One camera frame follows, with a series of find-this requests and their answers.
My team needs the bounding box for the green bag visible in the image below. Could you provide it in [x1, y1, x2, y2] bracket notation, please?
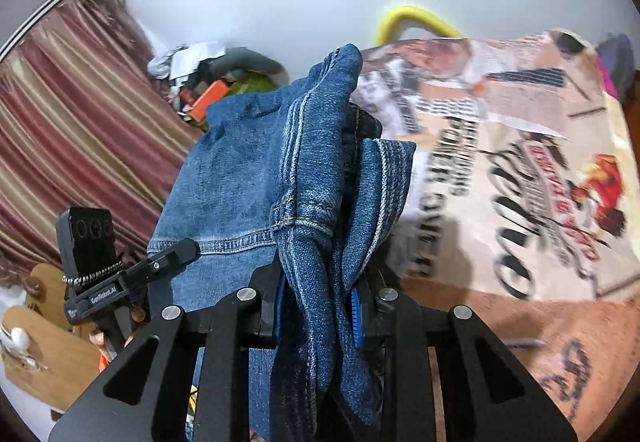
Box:
[230, 72, 278, 95]

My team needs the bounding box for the yellow pillow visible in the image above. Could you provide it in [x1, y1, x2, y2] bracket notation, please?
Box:
[374, 5, 463, 46]

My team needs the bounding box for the newspaper print bed blanket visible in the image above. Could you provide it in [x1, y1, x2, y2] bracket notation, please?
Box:
[349, 28, 640, 440]

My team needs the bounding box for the striped red curtain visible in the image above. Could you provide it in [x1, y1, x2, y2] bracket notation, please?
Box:
[1, 0, 201, 287]

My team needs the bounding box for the orange box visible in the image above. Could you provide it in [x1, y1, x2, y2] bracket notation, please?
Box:
[189, 80, 230, 121]

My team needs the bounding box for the dark backpack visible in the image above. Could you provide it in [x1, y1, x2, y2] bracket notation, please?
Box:
[597, 34, 636, 105]

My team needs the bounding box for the blue denim jacket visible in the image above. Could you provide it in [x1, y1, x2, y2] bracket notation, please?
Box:
[148, 44, 414, 441]

